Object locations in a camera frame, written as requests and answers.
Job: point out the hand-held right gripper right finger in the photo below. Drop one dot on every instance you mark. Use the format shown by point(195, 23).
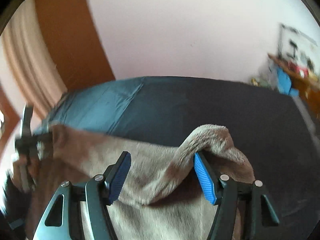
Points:
point(203, 180)

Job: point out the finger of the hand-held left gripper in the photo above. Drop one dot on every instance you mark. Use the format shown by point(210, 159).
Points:
point(43, 138)

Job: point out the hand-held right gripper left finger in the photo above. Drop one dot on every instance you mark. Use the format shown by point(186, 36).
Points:
point(120, 177)

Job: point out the brown fleece garment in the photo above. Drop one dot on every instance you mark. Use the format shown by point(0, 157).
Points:
point(155, 180)

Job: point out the person's dark clothing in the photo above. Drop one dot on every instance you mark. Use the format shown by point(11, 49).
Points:
point(12, 205)

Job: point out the beige curtain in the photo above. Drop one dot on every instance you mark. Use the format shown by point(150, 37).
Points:
point(25, 62)

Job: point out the brown wooden panel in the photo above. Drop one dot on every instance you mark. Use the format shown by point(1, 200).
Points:
point(70, 30)

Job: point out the blue bag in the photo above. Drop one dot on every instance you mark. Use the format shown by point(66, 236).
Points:
point(283, 80)

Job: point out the wooden desk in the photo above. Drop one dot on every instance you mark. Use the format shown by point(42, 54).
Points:
point(307, 87)

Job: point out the red box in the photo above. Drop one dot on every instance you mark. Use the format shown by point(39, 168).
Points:
point(300, 70)

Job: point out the black desk lamp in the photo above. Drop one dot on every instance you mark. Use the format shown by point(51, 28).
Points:
point(280, 37)

